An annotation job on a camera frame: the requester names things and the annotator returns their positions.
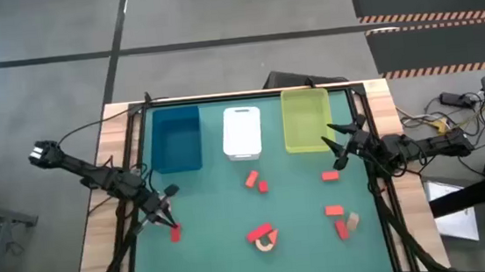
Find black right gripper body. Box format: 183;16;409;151
328;113;381;172

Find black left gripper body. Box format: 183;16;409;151
130;183;184;233

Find red rectangular block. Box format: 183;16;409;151
333;218;351;241
169;223;183;244

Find long red block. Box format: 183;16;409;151
245;221;275;245

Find orange-red cylinder block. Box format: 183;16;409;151
243;170;261;190

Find yellow-green plastic bin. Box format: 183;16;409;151
279;85;337;156

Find green table mat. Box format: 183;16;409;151
115;86;396;272

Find blue plastic bin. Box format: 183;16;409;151
146;104;206;175

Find black equipment case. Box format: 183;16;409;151
261;64;350;92

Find white plastic bin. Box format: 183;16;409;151
219;104;266;163

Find tan wooden arch block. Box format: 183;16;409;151
254;233;276;254

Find black power adapter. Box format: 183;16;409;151
439;89;474;110

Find black stand leg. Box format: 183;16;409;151
426;174;485;220

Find white paper sheet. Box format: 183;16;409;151
422;175;481;247

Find yellow cable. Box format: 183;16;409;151
424;105;485;137

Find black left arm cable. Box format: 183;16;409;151
52;89;173;148

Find black aluminium table frame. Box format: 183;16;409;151
89;75;436;272

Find tangled black floor cables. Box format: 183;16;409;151
395;88;485;184

